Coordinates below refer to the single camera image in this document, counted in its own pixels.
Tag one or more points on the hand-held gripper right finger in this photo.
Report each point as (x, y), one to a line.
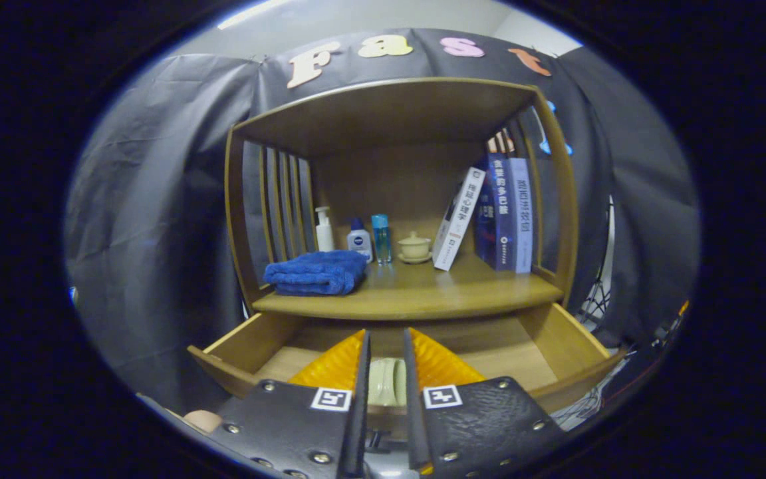
(415, 412)

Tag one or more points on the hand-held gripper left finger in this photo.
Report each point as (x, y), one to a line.
(361, 412)

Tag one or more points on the black drawer knob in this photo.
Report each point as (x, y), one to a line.
(383, 442)

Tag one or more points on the wooden drawer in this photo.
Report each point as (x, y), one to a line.
(509, 359)

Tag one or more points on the wooden countertop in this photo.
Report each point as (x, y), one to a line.
(436, 289)

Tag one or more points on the wooden cabinet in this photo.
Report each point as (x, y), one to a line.
(396, 179)

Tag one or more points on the blue folded towel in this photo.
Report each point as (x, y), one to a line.
(316, 273)

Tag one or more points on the person's beige trousers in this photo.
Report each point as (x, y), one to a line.
(202, 420)

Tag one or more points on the cream lidded teacup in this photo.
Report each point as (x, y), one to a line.
(415, 247)

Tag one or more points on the white bottle with blue cap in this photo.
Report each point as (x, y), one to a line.
(360, 243)

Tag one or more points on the clear blue bottle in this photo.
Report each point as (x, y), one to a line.
(381, 239)

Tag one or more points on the white pump bottle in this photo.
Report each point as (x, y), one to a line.
(324, 236)

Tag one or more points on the white book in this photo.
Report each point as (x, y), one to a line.
(456, 223)

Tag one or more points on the dark blue book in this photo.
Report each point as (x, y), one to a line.
(501, 219)

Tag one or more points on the black backdrop stand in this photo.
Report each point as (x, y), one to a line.
(597, 303)

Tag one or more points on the pale blue book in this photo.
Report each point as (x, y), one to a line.
(521, 219)

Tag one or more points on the black backdrop cloth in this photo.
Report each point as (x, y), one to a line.
(157, 199)

